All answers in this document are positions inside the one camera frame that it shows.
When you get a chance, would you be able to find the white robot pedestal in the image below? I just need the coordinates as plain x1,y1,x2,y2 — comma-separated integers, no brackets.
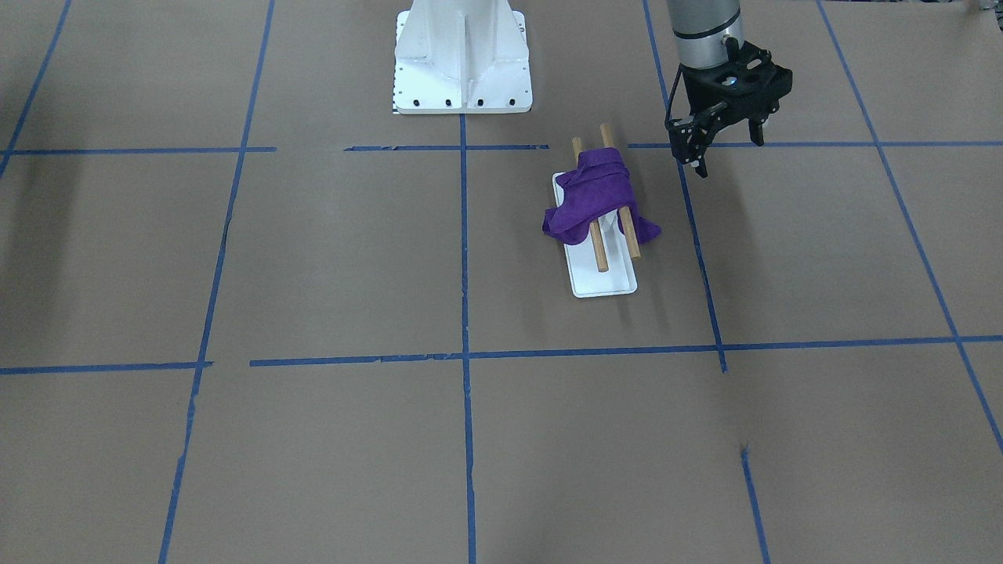
392,1,534,115

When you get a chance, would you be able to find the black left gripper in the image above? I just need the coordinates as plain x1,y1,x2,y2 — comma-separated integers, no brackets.
668,37,793,179

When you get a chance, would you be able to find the purple towel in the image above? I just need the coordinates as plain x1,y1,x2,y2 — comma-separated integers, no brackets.
541,147,662,245

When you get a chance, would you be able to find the white rack with wooden bars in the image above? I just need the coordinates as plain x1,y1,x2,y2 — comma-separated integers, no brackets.
563,124,641,298

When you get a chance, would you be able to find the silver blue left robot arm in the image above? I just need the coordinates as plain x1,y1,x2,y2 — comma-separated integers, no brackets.
665,1,793,178

